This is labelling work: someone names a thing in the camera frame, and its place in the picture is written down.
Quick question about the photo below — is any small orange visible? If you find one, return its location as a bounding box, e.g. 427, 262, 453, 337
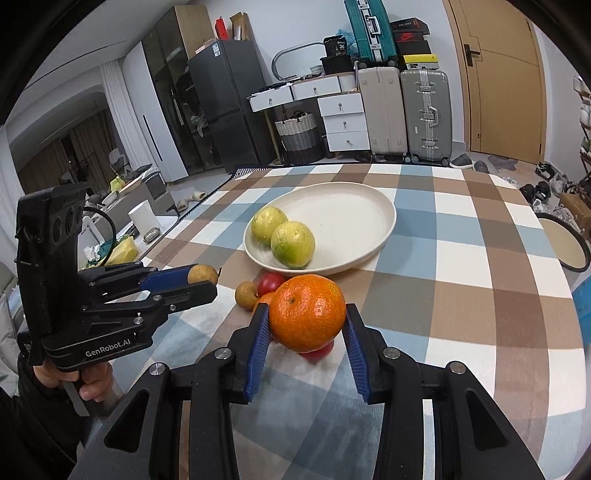
253, 292, 278, 315

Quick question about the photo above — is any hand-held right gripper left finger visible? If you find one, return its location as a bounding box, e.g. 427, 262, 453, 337
67, 302, 273, 480

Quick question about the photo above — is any white desk with drawers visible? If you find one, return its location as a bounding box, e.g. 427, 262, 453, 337
247, 74, 372, 153

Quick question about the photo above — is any checked tablecloth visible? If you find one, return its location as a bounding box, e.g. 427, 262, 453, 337
78, 164, 583, 480

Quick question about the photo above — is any silver suitcase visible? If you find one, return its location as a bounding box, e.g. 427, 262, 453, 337
399, 69, 452, 167

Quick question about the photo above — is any dark grey fridge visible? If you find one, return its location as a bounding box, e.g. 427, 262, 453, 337
187, 39, 273, 174

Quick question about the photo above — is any large orange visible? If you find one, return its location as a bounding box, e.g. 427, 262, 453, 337
269, 274, 347, 354

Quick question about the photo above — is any glass door wardrobe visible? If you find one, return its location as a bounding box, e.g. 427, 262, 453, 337
141, 6, 218, 178

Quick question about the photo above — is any black cable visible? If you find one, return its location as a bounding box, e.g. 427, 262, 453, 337
83, 207, 118, 266

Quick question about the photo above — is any plain black shoe box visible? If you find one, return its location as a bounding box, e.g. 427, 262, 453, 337
396, 41, 431, 58

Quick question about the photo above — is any wooden door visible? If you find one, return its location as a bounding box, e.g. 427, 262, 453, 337
443, 0, 548, 164

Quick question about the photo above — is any white cylinder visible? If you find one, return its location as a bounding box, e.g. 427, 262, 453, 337
128, 199, 161, 236

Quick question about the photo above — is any cream round plate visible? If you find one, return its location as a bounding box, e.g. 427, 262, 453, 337
243, 182, 397, 276

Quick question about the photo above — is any person's left forearm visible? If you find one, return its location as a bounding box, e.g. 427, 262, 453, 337
0, 351, 116, 480

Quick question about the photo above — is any light curtain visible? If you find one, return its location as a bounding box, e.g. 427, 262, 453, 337
100, 62, 139, 171

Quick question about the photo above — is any beige suitcase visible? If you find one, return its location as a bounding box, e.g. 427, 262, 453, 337
356, 66, 409, 162

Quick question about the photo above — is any pile of shoes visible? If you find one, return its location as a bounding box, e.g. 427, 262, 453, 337
519, 159, 583, 217

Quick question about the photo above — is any white tall cabinet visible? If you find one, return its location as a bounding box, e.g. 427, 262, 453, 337
124, 41, 190, 183

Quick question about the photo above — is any woven basket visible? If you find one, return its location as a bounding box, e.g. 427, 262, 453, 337
274, 111, 324, 166

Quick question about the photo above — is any round tray, dark rim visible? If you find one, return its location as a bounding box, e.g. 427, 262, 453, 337
536, 212, 591, 273

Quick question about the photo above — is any black and red shoe box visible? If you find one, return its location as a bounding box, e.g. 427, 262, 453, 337
389, 17, 431, 44

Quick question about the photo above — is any red tomato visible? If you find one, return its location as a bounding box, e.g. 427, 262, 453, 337
300, 342, 334, 360
257, 272, 288, 297

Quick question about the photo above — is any black storage box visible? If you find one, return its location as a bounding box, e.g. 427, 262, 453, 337
320, 55, 356, 75

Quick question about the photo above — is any yellow and black shoe box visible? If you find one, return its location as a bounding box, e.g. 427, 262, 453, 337
402, 54, 439, 71

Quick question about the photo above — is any teal suitcase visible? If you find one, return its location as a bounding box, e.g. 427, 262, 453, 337
344, 0, 400, 68

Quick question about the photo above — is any yellow-green citrus fruit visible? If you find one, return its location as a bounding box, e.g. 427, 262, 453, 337
270, 220, 317, 270
250, 207, 289, 247

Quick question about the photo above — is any yellow bag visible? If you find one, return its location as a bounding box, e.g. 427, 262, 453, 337
108, 237, 139, 264

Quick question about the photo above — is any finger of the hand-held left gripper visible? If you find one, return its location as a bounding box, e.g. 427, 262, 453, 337
78, 262, 199, 297
81, 281, 219, 326

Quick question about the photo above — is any person's left hand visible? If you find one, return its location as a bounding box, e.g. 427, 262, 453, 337
32, 360, 115, 402

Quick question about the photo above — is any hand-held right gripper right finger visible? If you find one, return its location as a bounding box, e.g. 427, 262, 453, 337
342, 302, 548, 480

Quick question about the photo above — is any black printed box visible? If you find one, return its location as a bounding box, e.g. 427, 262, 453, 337
322, 34, 354, 58

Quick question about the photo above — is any small brown fruit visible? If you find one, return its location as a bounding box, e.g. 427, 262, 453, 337
235, 281, 260, 310
187, 263, 220, 286

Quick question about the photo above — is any cardboard box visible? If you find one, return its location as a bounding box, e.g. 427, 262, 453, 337
229, 11, 252, 41

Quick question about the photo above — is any oval grey-framed mirror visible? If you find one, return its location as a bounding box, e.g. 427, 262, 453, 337
271, 41, 326, 83

